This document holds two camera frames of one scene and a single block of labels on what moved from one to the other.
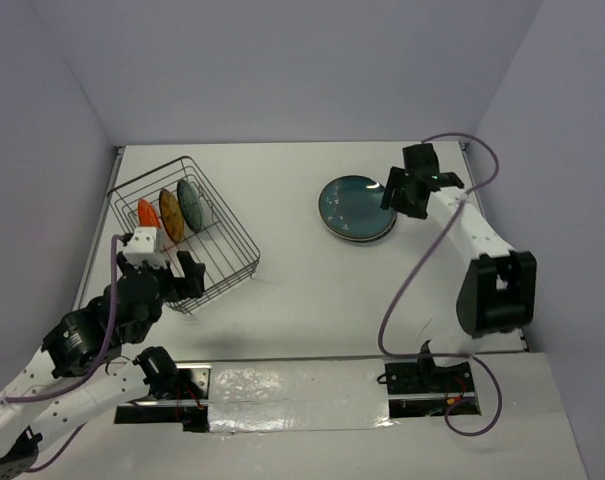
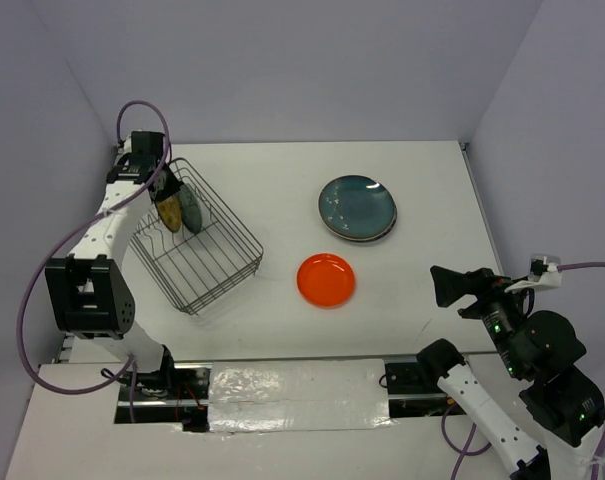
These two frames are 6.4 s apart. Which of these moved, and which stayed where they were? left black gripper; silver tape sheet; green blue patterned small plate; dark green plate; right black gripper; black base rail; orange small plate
Moved: left black gripper; orange small plate; right black gripper
Stayed: green blue patterned small plate; silver tape sheet; black base rail; dark green plate
